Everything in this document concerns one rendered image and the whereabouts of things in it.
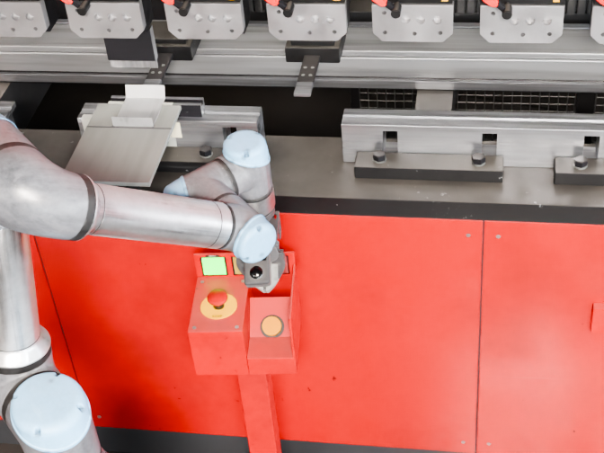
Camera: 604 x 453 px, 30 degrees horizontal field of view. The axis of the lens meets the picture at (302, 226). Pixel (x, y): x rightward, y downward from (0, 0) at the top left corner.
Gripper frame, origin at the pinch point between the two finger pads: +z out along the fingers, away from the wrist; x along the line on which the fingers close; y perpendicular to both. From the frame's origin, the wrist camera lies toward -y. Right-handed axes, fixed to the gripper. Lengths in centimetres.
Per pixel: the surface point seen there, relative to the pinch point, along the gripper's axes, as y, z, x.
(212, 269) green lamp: 9.8, 4.3, 11.7
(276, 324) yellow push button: 0.9, 11.2, -1.0
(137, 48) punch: 43, -26, 26
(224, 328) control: -4.6, 5.4, 8.1
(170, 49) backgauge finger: 61, -12, 24
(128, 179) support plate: 15.8, -14.9, 26.0
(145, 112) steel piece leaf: 38.0, -13.2, 26.3
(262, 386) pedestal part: -2.4, 26.6, 3.1
